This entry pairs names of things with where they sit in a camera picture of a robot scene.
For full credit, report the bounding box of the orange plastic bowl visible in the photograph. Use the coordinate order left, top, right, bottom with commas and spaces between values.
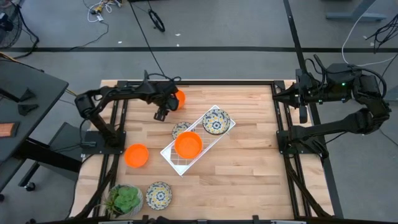
124, 143, 150, 169
174, 89, 187, 111
174, 131, 204, 160

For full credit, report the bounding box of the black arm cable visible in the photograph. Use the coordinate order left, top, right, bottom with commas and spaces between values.
304, 54, 388, 100
148, 73, 182, 84

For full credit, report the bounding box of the grey table foot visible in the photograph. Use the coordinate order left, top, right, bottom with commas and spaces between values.
325, 0, 387, 22

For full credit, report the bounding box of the long black cable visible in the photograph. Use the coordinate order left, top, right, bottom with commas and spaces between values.
127, 0, 166, 77

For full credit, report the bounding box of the dark grey desk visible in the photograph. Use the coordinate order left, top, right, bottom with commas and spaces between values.
0, 60, 82, 192

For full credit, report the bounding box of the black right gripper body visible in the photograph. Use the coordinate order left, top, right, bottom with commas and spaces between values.
294, 68, 313, 124

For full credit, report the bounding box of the black cable bundle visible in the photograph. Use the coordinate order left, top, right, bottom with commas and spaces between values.
366, 14, 398, 53

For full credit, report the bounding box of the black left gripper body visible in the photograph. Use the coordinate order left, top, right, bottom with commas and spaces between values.
147, 81, 172, 122

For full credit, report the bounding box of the black triangular stand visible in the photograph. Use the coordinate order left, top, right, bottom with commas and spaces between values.
17, 103, 40, 117
17, 87, 36, 102

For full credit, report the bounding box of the black floor fan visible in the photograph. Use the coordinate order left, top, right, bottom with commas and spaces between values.
0, 0, 23, 50

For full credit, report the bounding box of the black coiled cable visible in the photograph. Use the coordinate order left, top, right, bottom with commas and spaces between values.
147, 8, 166, 33

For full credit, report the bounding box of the black floor cable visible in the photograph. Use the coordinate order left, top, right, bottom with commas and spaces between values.
70, 0, 110, 52

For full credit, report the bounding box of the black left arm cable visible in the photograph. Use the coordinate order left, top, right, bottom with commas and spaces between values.
148, 73, 182, 84

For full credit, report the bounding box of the white wire shelf rack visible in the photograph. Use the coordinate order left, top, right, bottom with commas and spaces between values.
160, 104, 236, 177

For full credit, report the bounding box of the succulent in white pot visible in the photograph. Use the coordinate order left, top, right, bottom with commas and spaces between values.
102, 183, 145, 218

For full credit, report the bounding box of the yellow bowl with floral inside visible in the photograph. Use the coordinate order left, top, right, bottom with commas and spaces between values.
171, 121, 195, 141
145, 181, 173, 211
201, 108, 232, 136

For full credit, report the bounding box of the white floor cable bundle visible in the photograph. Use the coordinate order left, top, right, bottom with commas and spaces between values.
86, 0, 123, 23

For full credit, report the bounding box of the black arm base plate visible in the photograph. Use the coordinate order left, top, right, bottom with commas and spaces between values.
275, 129, 315, 155
81, 129, 127, 156

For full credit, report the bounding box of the orange-brown pad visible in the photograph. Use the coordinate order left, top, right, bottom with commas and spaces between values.
0, 121, 21, 138

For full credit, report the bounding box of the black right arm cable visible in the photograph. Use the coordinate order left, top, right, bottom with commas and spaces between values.
304, 54, 388, 100

